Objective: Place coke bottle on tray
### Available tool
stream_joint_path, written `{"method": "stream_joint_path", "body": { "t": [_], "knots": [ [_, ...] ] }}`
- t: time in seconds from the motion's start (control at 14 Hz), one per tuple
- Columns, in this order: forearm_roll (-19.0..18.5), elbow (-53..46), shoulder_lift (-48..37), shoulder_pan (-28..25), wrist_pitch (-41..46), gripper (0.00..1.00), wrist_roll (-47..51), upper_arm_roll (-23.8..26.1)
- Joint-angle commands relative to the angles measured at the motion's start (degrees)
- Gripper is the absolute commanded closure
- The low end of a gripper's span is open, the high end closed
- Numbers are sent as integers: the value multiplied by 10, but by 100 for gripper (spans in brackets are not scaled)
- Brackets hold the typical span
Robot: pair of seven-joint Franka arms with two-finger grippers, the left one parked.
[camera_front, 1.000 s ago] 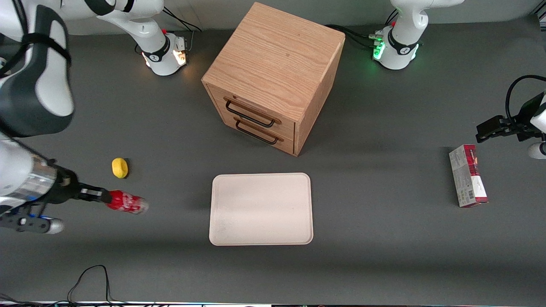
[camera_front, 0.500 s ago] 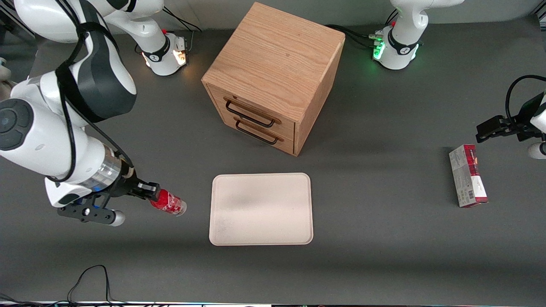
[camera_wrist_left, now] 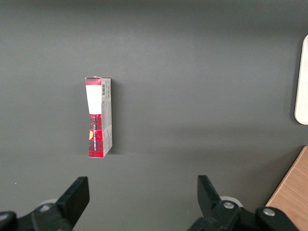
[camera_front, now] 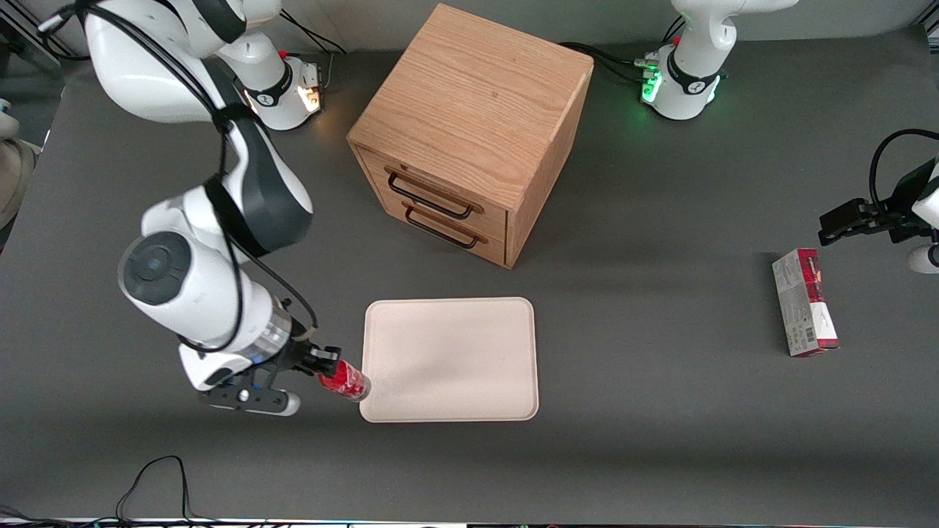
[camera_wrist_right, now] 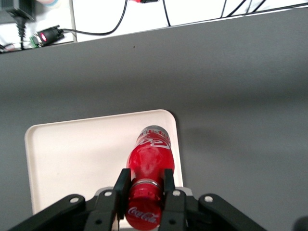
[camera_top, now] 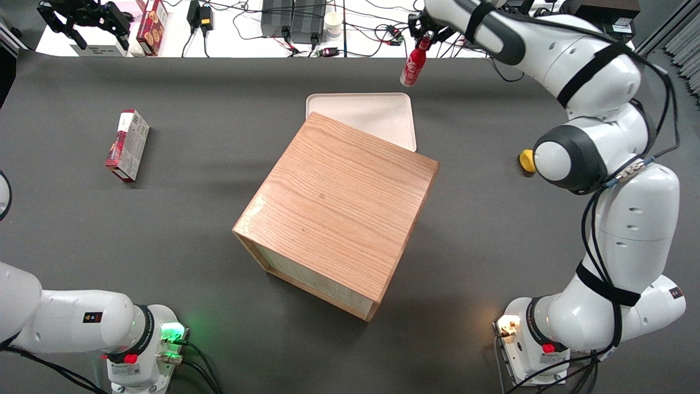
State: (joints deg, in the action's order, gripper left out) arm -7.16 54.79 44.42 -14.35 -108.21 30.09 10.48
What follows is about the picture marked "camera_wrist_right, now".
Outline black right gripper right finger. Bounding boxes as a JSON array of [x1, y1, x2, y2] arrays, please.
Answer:
[[158, 168, 268, 231]]

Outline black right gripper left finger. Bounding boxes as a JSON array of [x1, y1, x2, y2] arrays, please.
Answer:
[[8, 168, 132, 231]]

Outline red coke bottle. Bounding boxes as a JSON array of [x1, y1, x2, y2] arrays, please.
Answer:
[[124, 124, 175, 231]]

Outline white plastic tray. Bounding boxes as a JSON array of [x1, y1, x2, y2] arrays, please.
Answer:
[[24, 109, 184, 229]]

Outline small green circuit board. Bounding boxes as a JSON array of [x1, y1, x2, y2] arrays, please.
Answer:
[[29, 34, 40, 48]]

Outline black serial connector red light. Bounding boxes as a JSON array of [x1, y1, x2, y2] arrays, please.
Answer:
[[36, 25, 65, 47]]

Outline black power plug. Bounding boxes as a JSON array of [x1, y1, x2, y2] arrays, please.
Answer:
[[5, 7, 35, 50]]

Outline black device box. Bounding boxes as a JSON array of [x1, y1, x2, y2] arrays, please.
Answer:
[[0, 0, 36, 12]]

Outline black curved cable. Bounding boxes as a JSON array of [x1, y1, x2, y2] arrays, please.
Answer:
[[63, 0, 129, 36]]

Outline thin red wire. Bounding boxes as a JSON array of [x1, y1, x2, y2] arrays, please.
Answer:
[[0, 41, 32, 53]]

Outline white metal post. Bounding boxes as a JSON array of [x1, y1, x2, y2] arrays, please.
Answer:
[[68, 0, 78, 43]]

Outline thin black cable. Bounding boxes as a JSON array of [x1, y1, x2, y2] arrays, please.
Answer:
[[162, 0, 172, 27]]

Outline long black cable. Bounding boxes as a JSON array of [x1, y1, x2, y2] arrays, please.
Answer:
[[220, 0, 308, 18]]

